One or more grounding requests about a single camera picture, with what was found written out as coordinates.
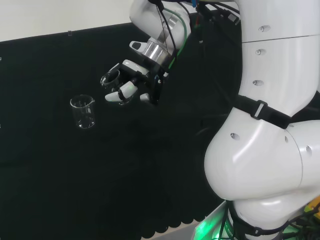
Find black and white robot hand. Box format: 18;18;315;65
104;58;171;106

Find clear glass beaker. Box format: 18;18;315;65
69;94;97;130
99;69;135;106

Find black electronics box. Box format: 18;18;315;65
197;3;242;28

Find black bench cloth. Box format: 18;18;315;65
0;21;320;240

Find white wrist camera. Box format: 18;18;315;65
128;40;151;56

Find green cable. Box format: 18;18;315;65
161;7;193;73

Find black arm strap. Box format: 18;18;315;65
233;94;296;130
227;204;299;237

